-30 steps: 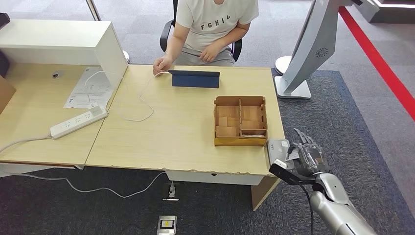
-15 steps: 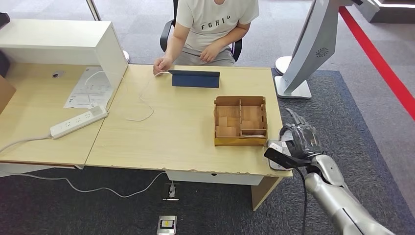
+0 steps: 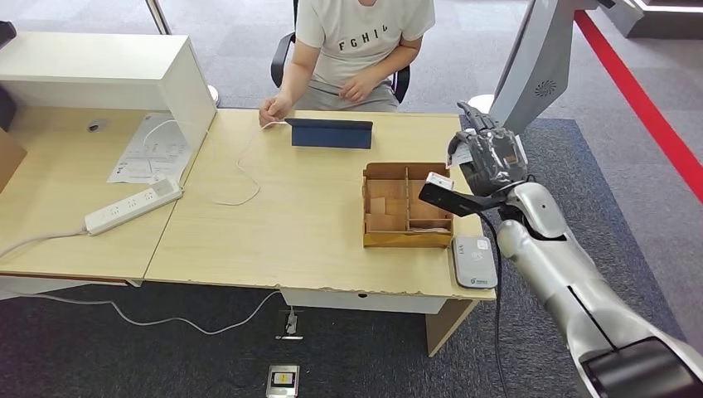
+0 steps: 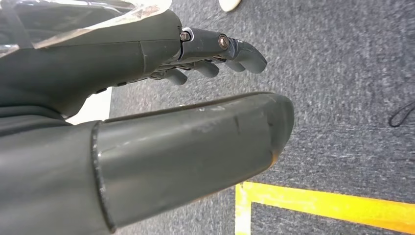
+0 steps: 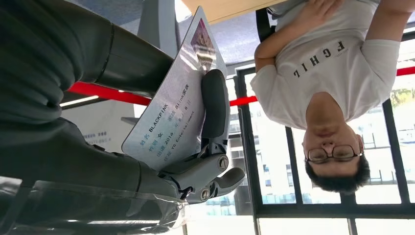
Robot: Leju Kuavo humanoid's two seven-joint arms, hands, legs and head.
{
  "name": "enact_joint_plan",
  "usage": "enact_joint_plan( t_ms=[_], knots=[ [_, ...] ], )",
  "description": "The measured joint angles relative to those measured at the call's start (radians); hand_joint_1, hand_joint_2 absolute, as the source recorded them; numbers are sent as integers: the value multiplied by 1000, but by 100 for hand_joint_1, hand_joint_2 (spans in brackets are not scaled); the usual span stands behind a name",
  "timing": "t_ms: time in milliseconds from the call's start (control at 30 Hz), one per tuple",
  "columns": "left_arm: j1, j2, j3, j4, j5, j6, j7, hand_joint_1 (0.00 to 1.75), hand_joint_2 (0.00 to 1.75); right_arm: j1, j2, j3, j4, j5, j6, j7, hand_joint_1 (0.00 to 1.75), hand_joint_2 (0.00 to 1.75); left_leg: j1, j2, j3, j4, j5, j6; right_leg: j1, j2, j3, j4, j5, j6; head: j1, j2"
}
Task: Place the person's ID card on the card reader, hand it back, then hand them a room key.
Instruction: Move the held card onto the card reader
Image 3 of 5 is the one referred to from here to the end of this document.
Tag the person's left forearm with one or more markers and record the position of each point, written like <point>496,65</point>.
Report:
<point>392,63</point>

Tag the grey card reader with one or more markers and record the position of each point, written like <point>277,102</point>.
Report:
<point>473,269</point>

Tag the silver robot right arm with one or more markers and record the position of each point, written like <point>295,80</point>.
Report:
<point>565,274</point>

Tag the black wrist camera, pale box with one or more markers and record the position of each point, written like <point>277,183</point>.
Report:
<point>456,203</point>

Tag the grey white kiosk stand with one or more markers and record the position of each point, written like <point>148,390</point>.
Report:
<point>541,55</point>

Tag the tablet in blue case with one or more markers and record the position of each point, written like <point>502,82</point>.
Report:
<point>329,137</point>

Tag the large white round base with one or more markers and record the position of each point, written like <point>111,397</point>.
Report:
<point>482,103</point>

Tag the person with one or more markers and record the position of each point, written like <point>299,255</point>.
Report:
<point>362,44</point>

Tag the black office chair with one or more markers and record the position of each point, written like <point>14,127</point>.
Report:
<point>280,60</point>

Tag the white display platform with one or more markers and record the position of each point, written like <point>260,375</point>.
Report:
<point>659,24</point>

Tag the metal pole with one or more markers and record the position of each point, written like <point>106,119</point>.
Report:
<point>159,16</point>

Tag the white ID card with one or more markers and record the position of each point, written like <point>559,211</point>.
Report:
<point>460,157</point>

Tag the wooden compartment box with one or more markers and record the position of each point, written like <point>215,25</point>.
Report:
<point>384,240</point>

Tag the white desk apron panel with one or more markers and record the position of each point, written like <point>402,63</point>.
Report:
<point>362,302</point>

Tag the small black device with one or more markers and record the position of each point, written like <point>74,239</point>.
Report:
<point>5,32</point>

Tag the dark grey floor rug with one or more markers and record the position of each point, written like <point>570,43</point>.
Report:
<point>384,362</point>

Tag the person's left hand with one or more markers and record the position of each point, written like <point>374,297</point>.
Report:
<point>357,88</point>

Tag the white desk shelf unit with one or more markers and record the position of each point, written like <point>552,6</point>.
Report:
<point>99,60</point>

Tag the floor outlet with plug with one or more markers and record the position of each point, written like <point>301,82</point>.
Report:
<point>290,325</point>

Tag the printed paper sheet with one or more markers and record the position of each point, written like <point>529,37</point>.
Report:
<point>165,148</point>

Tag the brown cardboard box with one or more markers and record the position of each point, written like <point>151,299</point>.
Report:
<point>10,159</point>

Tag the white side desk panel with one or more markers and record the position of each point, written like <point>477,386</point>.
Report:
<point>33,285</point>

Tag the white room key card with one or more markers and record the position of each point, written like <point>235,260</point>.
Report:
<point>431,230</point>

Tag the white power strip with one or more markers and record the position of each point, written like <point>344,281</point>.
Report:
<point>132,206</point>

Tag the person's right forearm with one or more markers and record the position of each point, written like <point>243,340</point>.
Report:
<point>294,82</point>

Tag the small white round base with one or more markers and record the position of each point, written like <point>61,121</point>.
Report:
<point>214,94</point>

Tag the person's right hand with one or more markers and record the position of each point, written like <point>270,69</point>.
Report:
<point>273,109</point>

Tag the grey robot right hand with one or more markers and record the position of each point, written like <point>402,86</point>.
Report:
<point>494,159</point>

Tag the silver floor socket box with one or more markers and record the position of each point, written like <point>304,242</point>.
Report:
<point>283,380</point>

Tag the wooden desk leg panel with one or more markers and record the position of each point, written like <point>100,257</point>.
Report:
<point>445,329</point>

